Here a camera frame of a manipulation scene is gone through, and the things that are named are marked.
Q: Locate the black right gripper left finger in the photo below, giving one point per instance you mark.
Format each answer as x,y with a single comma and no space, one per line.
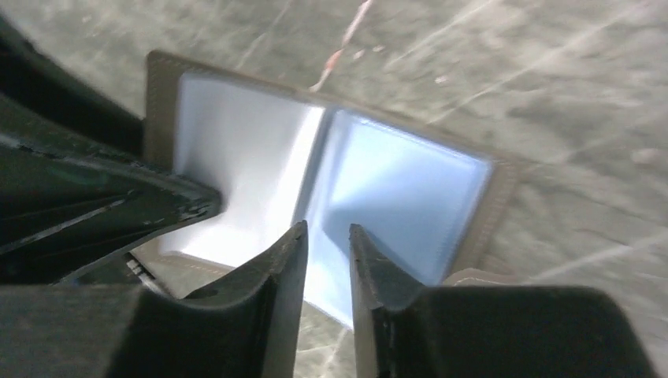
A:
245,324

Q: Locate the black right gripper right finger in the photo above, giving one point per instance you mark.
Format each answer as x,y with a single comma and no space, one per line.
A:
403,328

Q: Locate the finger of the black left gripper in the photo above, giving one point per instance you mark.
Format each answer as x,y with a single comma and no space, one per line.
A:
31,79
68,203

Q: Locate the grey leather card holder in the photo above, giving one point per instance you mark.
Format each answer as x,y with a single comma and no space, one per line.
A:
279,155

